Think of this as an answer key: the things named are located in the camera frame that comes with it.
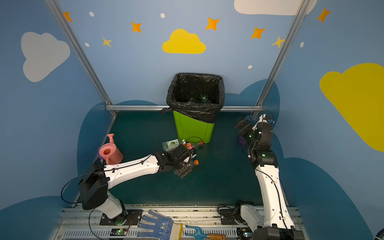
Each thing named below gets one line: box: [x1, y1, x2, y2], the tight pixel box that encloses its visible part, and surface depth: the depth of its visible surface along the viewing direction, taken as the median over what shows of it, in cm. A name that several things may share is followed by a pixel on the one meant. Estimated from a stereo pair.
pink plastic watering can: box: [99, 133, 123, 165], surface depth 88 cm
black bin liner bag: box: [160, 72, 225, 124], surface depth 91 cm
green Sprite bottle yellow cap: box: [199, 94, 209, 103], surface depth 100 cm
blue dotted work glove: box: [137, 209, 183, 240], surface depth 73 cm
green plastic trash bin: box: [173, 110, 215, 144], surface depth 91 cm
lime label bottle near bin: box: [162, 139, 186, 152], surface depth 101 cm
